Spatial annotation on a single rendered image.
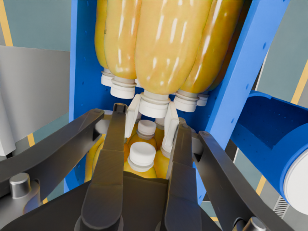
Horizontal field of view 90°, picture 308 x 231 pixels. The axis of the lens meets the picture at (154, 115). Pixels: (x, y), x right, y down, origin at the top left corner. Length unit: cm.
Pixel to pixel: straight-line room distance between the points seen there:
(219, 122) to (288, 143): 40
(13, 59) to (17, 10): 116
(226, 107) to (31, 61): 66
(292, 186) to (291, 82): 129
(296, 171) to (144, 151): 43
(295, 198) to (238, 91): 48
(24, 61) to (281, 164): 85
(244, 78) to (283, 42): 150
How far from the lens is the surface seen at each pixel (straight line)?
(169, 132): 15
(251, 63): 19
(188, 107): 25
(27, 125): 70
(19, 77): 67
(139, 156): 23
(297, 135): 57
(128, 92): 25
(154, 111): 19
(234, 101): 19
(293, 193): 61
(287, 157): 56
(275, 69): 168
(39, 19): 169
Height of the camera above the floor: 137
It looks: 70 degrees down
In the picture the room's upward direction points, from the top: 174 degrees counter-clockwise
